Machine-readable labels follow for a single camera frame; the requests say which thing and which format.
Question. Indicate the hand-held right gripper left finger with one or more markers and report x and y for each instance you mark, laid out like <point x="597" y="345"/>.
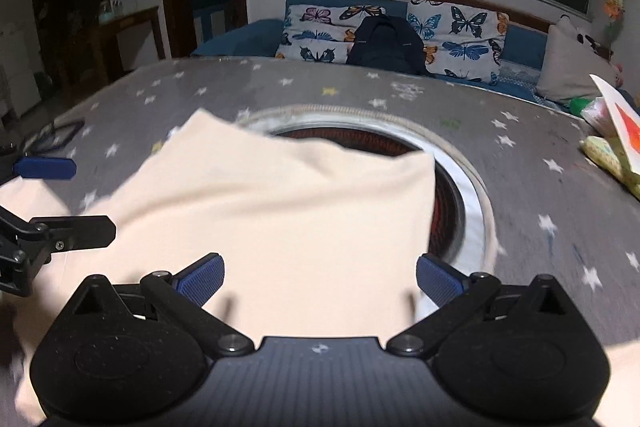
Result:
<point x="202" y="281"/>

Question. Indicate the white card with red print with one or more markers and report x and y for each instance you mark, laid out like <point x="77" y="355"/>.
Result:
<point x="625" y="122"/>

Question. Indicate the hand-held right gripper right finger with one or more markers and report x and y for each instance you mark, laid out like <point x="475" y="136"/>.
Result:
<point x="440" y="281"/>

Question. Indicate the wooden side table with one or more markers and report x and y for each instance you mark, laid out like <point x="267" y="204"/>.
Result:
<point x="130" y="19"/>

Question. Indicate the panda plush toy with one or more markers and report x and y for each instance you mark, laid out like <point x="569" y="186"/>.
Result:
<point x="582" y="39"/>

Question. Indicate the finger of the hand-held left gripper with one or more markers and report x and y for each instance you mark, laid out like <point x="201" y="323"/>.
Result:
<point x="75" y="229"/>
<point x="45" y="168"/>

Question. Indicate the grey pillow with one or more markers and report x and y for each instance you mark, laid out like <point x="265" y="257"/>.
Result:
<point x="570" y="72"/>

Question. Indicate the black round induction cooktop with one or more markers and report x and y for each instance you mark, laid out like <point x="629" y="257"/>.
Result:
<point x="445" y="207"/>

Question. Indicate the grey star-print table cover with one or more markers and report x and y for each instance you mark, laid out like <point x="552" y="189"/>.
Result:
<point x="525" y="207"/>

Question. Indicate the glass jar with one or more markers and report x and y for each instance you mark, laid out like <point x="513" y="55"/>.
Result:
<point x="105" y="9"/>

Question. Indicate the butterfly print cushion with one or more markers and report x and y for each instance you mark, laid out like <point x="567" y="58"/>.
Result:
<point x="320" y="32"/>
<point x="465" y="42"/>

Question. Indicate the cream garment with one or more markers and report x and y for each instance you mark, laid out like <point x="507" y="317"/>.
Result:
<point x="275" y="207"/>

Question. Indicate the clear plastic bag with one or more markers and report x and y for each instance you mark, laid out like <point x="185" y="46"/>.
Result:
<point x="595" y="109"/>

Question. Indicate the blue sofa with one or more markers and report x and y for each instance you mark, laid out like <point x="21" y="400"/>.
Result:
<point x="240" y="37"/>

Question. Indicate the orange paper flower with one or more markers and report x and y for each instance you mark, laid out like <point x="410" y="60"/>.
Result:
<point x="614" y="7"/>

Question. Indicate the black backpack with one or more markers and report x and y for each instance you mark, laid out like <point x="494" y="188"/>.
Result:
<point x="385" y="44"/>

